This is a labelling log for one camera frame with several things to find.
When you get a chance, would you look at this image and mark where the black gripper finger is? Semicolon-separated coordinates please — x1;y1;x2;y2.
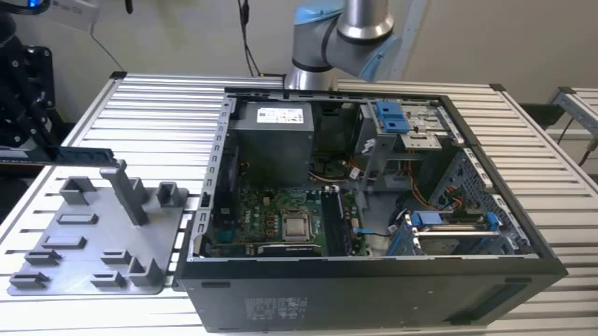
26;97;63;165

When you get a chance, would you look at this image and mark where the grey parts rack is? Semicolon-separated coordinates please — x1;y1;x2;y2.
7;159;193;297

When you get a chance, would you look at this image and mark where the grey power supply unit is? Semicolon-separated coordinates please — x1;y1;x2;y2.
229;101;316;188

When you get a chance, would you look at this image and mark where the green motherboard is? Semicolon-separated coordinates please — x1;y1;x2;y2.
205;185;370;258

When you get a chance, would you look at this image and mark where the silver CPU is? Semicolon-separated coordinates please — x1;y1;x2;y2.
284;216;310;239

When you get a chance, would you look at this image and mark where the black graphics card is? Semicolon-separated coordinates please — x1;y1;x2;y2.
256;243;324;258

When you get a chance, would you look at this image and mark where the grey metal drive cage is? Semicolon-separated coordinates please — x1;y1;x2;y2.
353;99;466;193

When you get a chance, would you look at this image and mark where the blue disk carrier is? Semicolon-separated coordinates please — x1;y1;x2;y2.
373;99;409;134

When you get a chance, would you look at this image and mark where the black PC case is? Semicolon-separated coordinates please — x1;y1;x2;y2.
173;85;569;333

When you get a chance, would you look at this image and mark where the hard disk in blue carrier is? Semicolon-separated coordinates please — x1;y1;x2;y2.
390;211;504;256

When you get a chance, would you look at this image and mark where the dark background box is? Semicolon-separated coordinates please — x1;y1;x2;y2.
518;102;568;131

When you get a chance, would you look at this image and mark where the metal slat side table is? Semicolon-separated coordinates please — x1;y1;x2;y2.
546;85;598;141

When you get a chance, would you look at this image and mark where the thin black wall cable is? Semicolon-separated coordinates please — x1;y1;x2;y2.
90;30;127;74

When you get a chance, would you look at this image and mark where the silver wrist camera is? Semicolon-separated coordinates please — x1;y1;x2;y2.
45;0;103;34

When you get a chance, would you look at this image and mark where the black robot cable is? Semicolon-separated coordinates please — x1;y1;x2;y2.
235;0;264;76

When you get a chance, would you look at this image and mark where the orange wire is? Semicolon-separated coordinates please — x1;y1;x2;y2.
406;159;444;213

